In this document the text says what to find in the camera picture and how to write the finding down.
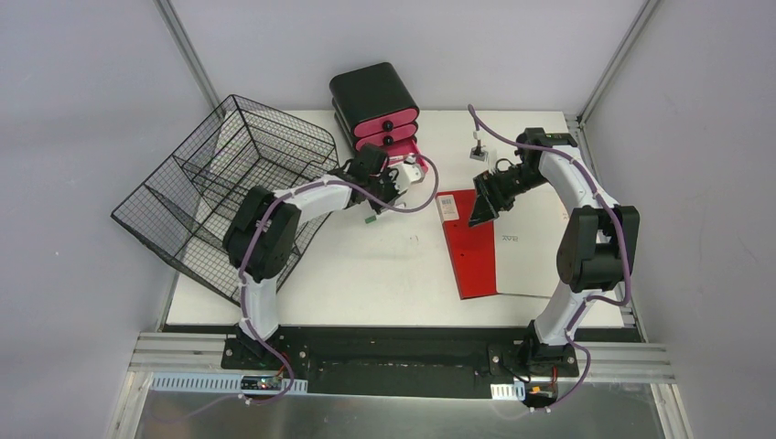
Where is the white binder cover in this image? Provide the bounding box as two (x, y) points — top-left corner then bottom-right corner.
(493, 184), (569, 298)

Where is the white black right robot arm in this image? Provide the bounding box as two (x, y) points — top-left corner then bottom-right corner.
(468, 128), (641, 375)

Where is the white cable duct left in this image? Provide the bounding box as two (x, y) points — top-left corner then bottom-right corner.
(150, 372), (308, 396)

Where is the pink top drawer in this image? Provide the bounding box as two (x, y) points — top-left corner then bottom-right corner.
(352, 107), (419, 138)

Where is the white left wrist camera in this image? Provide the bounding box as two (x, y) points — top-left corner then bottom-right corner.
(394, 155), (426, 192)

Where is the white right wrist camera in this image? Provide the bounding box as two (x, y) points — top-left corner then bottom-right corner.
(469, 143), (498, 167)

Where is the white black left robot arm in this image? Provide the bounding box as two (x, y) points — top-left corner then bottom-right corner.
(223, 145), (425, 370)

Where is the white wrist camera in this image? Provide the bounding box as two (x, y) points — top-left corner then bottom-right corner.
(394, 155), (426, 192)
(469, 143), (498, 167)

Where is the white cable duct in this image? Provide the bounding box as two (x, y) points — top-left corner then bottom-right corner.
(490, 381), (526, 402)
(150, 372), (308, 396)

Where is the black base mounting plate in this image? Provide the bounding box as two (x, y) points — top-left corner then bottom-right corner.
(221, 327), (577, 399)

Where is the white cable duct right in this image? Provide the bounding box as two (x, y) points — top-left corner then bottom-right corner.
(490, 381), (526, 402)

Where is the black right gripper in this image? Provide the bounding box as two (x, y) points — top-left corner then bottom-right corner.
(469, 165), (549, 228)

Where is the black drawer cabinet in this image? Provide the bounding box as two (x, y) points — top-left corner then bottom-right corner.
(329, 62), (420, 149)

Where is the red binder folder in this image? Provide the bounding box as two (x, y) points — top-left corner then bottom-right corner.
(436, 189), (498, 300)

